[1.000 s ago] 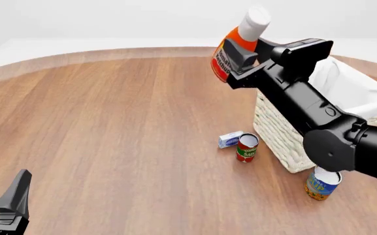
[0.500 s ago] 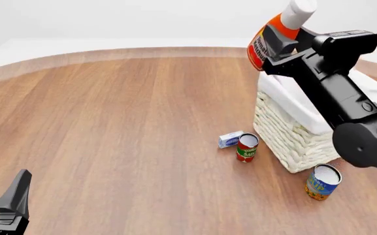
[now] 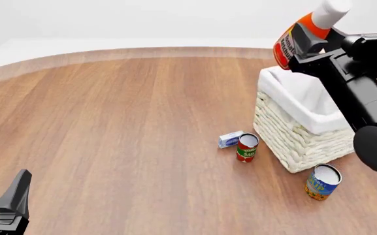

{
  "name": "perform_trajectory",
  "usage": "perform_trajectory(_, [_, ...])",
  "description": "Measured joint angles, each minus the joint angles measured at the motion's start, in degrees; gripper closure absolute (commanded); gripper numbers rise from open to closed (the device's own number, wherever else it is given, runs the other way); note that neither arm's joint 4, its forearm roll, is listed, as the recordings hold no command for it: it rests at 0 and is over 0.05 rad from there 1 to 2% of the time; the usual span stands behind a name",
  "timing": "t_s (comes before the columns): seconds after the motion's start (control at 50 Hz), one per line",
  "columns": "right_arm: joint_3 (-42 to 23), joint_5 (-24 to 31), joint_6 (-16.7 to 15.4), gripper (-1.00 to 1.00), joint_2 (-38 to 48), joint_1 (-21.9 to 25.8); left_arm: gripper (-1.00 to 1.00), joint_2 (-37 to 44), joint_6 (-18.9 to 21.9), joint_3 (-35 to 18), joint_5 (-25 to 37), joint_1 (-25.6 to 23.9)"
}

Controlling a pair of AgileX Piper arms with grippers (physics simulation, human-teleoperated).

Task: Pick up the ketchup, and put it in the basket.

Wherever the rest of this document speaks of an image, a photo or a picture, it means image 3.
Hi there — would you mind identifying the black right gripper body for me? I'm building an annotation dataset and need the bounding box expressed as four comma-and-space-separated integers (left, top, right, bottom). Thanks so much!
287, 48, 353, 78

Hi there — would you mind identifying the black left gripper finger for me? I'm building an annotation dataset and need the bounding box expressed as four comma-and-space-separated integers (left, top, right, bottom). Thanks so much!
0, 168, 33, 219

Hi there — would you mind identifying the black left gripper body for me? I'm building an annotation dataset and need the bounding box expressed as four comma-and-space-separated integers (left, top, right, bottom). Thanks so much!
0, 211, 31, 235

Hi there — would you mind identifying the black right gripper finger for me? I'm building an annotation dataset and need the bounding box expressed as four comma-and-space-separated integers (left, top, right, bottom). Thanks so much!
291, 23, 329, 59
322, 27, 346, 52

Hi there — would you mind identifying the red ketchup bottle white cap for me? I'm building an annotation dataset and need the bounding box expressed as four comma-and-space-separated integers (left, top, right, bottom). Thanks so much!
272, 0, 353, 71

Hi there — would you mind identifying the white cloth basket liner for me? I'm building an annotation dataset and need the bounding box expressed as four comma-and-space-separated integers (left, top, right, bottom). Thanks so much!
257, 65, 377, 135

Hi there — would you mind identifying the white wicker basket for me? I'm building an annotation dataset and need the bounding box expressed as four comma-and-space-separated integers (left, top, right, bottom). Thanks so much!
252, 65, 377, 174

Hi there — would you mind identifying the tomato sauce tin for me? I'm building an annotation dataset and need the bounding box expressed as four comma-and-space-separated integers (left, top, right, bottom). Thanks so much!
235, 133, 260, 163

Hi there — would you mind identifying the small white blue box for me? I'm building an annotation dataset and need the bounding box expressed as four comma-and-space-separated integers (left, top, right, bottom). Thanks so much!
218, 130, 245, 149

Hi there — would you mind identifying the blue soup tin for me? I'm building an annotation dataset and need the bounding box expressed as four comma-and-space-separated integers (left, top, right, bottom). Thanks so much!
304, 163, 343, 202

